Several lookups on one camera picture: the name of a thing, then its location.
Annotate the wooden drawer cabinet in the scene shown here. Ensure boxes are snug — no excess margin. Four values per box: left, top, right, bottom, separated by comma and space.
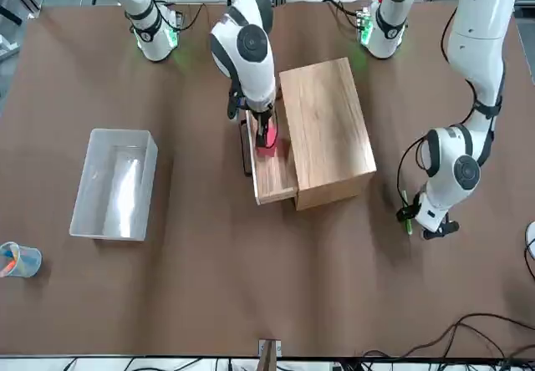
278, 57, 378, 211

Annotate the orange marker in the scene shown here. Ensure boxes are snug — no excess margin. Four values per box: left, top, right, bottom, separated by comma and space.
0, 257, 20, 278

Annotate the clear plastic box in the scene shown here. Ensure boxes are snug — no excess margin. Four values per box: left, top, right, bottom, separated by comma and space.
68, 128, 161, 243

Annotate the green stick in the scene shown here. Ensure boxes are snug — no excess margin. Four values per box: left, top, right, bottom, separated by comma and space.
402, 191, 415, 236

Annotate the wooden drawer with black handle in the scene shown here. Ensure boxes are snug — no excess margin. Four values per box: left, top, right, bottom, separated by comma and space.
239, 109, 300, 206

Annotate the black table cable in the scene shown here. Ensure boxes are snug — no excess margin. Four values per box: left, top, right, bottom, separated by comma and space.
359, 313, 535, 362

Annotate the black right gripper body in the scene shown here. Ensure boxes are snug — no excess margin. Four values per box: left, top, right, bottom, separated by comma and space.
254, 110, 278, 130

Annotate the aluminium frame post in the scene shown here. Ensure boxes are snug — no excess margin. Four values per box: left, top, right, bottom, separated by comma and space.
257, 338, 283, 371

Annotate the red bag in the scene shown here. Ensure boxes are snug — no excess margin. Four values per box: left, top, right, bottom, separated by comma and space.
257, 121, 290, 158

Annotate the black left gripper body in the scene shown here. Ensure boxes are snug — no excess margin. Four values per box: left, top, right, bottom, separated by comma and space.
422, 220, 461, 241

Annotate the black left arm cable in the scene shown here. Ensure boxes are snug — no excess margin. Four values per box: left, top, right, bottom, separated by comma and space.
395, 135, 430, 222

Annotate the clear plastic pen cup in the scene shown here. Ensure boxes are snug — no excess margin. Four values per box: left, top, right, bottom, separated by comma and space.
0, 241, 43, 280

